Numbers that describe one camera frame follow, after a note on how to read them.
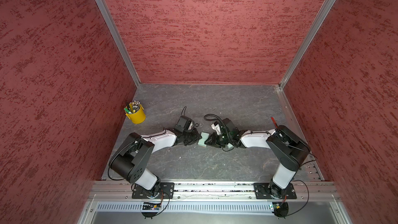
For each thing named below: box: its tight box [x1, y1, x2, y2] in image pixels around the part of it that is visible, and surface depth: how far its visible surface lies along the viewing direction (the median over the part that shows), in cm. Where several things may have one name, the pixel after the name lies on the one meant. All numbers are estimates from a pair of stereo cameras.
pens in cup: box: [123, 99, 141, 115], surface depth 91 cm
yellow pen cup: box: [123, 100, 147, 124], surface depth 94 cm
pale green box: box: [197, 131, 210, 148], surface depth 90 cm
